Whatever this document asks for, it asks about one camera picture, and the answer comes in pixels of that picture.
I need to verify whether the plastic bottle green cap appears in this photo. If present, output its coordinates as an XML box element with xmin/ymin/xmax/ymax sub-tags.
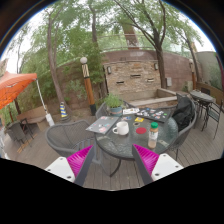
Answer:
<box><xmin>148</xmin><ymin>122</ymin><xmax>158</xmax><ymax>149</ymax></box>

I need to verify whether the laptop with stickers left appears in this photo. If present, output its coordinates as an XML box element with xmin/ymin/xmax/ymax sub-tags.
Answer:
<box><xmin>87</xmin><ymin>116</ymin><xmax>118</xmax><ymax>134</ymax></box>

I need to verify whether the laptop with stickers right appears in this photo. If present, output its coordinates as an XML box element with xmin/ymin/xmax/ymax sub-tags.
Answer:
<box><xmin>136</xmin><ymin>108</ymin><xmax>171</xmax><ymax>123</ymax></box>

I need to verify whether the potted green plant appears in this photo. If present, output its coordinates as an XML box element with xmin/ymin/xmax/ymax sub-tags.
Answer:
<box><xmin>105</xmin><ymin>93</ymin><xmax>123</xmax><ymax>117</ymax></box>

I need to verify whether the grey chair with backpack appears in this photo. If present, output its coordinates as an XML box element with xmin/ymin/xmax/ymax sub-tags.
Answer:
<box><xmin>169</xmin><ymin>100</ymin><xmax>197</xmax><ymax>151</ymax></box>

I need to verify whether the wooden lamp post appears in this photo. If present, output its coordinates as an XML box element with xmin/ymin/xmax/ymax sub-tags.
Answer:
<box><xmin>80</xmin><ymin>57</ymin><xmax>96</xmax><ymax>116</ymax></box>

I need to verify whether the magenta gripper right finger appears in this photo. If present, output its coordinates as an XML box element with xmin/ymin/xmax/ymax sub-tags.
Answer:
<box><xmin>132</xmin><ymin>144</ymin><xmax>183</xmax><ymax>185</ymax></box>

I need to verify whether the grey chair far left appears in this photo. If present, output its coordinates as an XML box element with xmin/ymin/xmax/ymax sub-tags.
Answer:
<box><xmin>7</xmin><ymin>121</ymin><xmax>26</xmax><ymax>145</ymax></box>

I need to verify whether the white ceramic mug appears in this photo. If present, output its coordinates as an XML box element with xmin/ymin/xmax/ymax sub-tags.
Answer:
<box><xmin>113</xmin><ymin>121</ymin><xmax>129</xmax><ymax>135</ymax></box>

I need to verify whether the red round coaster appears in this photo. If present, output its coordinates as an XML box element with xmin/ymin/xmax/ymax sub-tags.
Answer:
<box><xmin>136</xmin><ymin>127</ymin><xmax>147</xmax><ymax>134</ymax></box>

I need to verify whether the round glass patio table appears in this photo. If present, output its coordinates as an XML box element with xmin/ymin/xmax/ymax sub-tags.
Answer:
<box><xmin>94</xmin><ymin>112</ymin><xmax>179</xmax><ymax>178</ymax></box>

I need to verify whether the orange patio umbrella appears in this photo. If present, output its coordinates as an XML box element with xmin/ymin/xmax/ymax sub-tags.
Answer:
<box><xmin>0</xmin><ymin>71</ymin><xmax>37</xmax><ymax>110</ymax></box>

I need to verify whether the background metal chair right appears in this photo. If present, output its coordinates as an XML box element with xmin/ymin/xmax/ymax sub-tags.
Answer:
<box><xmin>205</xmin><ymin>99</ymin><xmax>224</xmax><ymax>140</ymax></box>

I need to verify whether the striped blue yellow cone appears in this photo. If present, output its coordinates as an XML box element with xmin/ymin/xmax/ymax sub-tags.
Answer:
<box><xmin>60</xmin><ymin>102</ymin><xmax>70</xmax><ymax>122</ymax></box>

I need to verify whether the laptop with stickers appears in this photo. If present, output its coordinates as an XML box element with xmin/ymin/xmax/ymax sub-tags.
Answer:
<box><xmin>87</xmin><ymin>116</ymin><xmax>118</xmax><ymax>134</ymax></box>
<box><xmin>136</xmin><ymin>108</ymin><xmax>171</xmax><ymax>123</ymax></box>

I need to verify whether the grey wicker chair left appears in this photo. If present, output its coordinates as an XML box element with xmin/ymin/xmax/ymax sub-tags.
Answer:
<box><xmin>45</xmin><ymin>120</ymin><xmax>96</xmax><ymax>157</ymax></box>

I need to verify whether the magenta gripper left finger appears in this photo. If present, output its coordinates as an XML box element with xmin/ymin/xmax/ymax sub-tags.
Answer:
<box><xmin>46</xmin><ymin>145</ymin><xmax>94</xmax><ymax>186</ymax></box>

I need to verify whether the background round table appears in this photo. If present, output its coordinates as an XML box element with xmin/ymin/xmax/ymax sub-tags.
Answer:
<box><xmin>189</xmin><ymin>90</ymin><xmax>216</xmax><ymax>129</ymax></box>

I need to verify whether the black backpack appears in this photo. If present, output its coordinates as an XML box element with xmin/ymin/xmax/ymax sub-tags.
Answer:
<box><xmin>172</xmin><ymin>97</ymin><xmax>194</xmax><ymax>131</ymax></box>

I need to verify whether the white paper booklet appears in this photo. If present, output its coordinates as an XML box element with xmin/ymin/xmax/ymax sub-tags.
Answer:
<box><xmin>123</xmin><ymin>108</ymin><xmax>140</xmax><ymax>115</ymax></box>

